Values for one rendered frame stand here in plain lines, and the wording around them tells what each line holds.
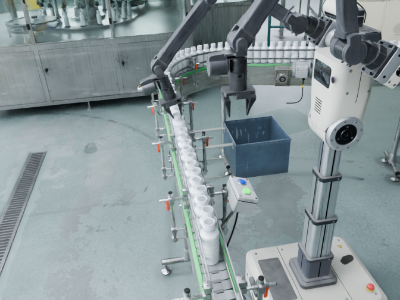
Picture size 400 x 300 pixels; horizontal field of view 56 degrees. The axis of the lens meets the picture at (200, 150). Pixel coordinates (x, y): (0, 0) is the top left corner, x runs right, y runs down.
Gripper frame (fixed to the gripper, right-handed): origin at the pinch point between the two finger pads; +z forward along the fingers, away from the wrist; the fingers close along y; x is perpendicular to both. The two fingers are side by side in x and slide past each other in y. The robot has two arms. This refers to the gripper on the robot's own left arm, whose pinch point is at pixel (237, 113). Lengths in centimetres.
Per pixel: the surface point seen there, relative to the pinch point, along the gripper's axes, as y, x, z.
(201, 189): -14.9, -6.6, 24.9
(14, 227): -146, 132, 139
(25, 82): -174, 349, 93
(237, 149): 14, 56, 47
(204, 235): -17.6, -27.5, 27.0
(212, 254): -15.4, -28.9, 34.2
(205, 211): -15.5, -18.5, 24.9
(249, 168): 21, 56, 60
